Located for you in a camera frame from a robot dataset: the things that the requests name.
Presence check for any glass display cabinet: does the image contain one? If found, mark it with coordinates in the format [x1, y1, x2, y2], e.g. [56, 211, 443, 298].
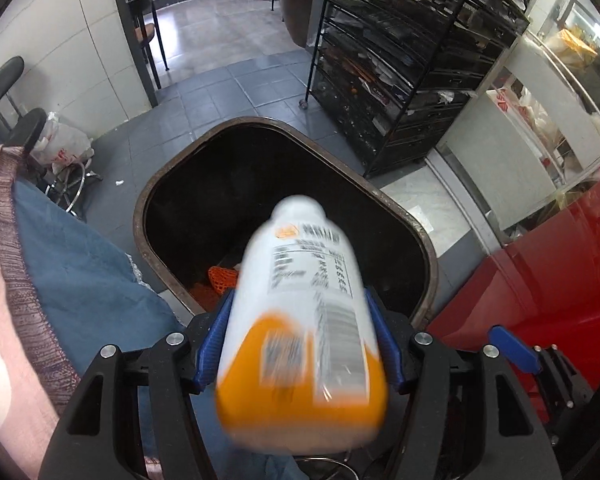
[439, 0, 600, 246]

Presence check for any wooden seat chair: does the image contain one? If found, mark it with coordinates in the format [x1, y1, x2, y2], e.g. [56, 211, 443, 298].
[125, 0, 170, 90]

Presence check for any white red plastic bag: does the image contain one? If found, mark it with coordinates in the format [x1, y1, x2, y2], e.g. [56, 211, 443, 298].
[31, 113, 94, 174]

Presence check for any brown plastic trash bin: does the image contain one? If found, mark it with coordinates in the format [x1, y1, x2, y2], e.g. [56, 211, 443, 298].
[133, 117, 439, 330]

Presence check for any black wire drawer cart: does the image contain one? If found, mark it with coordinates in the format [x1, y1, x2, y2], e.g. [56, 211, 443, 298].
[306, 0, 529, 176]

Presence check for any orange foam fruit net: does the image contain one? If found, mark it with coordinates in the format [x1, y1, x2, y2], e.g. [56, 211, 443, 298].
[188, 262, 242, 312]

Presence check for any orange white plastic bottle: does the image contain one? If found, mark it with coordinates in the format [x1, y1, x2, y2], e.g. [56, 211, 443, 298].
[215, 195, 388, 455]

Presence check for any black round stool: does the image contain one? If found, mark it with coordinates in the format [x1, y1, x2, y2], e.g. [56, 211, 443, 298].
[4, 107, 47, 155]

